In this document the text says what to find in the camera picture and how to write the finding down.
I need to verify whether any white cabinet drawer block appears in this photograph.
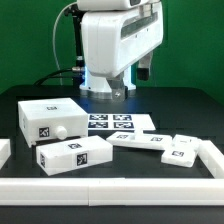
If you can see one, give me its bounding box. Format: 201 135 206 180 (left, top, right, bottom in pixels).
36 136 113 176

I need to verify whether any white sheet with fiducial markers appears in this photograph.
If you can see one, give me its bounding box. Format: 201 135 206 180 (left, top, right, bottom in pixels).
88 113 155 131

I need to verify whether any grey cable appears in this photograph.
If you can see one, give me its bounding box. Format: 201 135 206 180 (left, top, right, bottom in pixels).
52 1 78 76

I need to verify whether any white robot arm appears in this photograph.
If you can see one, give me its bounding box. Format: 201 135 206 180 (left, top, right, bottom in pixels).
77 0 163 101

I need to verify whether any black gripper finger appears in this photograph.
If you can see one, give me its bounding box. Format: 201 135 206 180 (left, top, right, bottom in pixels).
107 73 127 101
137 53 153 81

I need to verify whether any white right border rail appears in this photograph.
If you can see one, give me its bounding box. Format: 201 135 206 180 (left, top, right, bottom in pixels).
198 140 224 179

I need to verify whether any white border rail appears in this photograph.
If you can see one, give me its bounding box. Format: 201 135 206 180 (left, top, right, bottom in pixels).
198 140 224 179
0 139 11 169
0 178 224 206

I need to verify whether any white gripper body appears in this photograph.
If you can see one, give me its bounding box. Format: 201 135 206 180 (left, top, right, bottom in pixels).
80 1 163 78

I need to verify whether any white cabinet body box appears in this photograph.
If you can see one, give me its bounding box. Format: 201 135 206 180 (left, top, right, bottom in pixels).
18 98 88 147

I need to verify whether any small white cabinet panel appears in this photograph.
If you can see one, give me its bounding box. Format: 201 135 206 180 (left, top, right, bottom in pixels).
161 135 200 168

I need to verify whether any long white cabinet door panel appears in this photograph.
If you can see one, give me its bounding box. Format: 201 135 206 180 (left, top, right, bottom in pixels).
107 131 172 150

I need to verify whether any white front border rail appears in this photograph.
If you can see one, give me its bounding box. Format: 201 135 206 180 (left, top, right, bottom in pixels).
0 178 224 206

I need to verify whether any white left border rail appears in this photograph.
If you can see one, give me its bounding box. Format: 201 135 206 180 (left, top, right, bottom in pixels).
0 139 11 169

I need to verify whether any black cable bundle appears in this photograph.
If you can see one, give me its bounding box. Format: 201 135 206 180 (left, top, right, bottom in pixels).
33 66 84 87

